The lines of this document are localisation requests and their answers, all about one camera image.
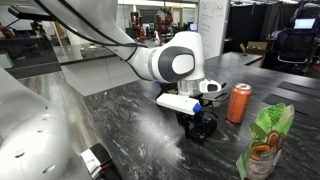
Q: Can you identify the green snack bag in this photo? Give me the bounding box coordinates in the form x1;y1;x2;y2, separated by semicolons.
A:
236;103;295;180

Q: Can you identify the laptop screen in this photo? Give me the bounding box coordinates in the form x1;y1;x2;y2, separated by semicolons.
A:
294;19;315;29

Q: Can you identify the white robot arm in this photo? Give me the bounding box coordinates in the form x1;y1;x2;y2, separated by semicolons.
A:
0;0;223;180

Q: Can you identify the black rectangular duster eraser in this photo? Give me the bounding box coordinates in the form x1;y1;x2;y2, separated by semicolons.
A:
185;118;217;144

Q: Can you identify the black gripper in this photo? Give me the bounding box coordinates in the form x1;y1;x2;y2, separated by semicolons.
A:
176;110;217;137

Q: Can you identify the white whiteboard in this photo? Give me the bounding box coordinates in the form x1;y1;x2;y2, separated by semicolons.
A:
198;0;231;59

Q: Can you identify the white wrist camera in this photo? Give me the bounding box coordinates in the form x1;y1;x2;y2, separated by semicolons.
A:
156;93;202;115

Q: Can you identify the black overhead camera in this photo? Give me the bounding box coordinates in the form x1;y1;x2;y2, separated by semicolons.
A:
8;5;54;21

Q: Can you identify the orange soda can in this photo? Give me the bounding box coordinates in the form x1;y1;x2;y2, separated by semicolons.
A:
226;83;252;123

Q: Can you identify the black office chair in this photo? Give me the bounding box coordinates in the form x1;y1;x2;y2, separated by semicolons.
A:
275;29;316;74

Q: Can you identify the cardboard box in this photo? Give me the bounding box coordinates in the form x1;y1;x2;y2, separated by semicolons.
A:
240;41;268;55

